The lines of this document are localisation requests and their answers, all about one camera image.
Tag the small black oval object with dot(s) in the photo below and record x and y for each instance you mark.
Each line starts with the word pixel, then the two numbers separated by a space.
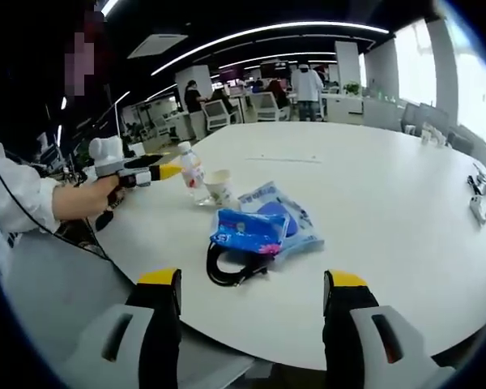
pixel 104 221

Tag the ceiling air vent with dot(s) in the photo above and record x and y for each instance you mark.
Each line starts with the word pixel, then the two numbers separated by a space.
pixel 158 45

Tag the white paper cup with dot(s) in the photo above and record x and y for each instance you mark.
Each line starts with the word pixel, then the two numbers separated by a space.
pixel 218 190

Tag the long ceiling light strip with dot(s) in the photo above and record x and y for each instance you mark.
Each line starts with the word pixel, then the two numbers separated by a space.
pixel 275 27

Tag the white cabinet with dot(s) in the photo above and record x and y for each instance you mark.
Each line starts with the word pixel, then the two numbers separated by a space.
pixel 344 109

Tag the white table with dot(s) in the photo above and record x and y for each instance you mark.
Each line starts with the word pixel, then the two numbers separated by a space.
pixel 368 182

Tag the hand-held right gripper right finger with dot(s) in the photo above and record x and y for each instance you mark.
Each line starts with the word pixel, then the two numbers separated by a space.
pixel 364 336

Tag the clear plastic water bottle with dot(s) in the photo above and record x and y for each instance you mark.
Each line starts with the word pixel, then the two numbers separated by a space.
pixel 192 174

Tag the potted green plant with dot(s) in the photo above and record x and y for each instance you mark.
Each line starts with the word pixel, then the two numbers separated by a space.
pixel 352 88

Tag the person's left hand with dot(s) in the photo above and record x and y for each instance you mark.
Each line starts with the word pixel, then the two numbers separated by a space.
pixel 99 198

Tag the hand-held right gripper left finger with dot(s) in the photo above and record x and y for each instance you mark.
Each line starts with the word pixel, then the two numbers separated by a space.
pixel 117 336

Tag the small white desktop items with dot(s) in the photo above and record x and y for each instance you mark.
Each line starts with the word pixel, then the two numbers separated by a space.
pixel 432 135

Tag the blue tissue pack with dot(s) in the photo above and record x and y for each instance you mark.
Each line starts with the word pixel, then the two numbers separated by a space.
pixel 243 231

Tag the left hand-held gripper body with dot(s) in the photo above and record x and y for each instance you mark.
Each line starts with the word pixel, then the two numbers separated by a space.
pixel 107 158

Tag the white device with black part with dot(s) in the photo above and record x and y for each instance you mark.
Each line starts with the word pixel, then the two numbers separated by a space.
pixel 482 180

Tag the light blue wipes pack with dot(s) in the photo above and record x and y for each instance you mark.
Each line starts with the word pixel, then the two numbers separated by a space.
pixel 263 194

